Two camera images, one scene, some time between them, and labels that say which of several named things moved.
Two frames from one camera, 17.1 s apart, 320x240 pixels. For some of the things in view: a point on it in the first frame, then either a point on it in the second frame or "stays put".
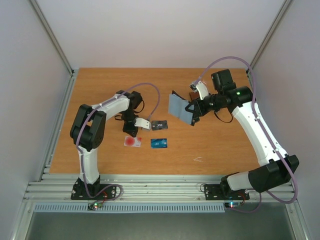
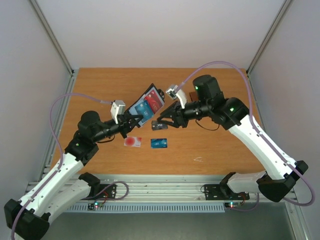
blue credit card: x=159 y=143 stays put
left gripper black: x=128 y=130 -> x=127 y=125
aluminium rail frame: x=145 y=188 stays put
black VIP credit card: x=159 y=124 stays put
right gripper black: x=197 y=109 -> x=178 y=116
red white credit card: x=131 y=141 stays put
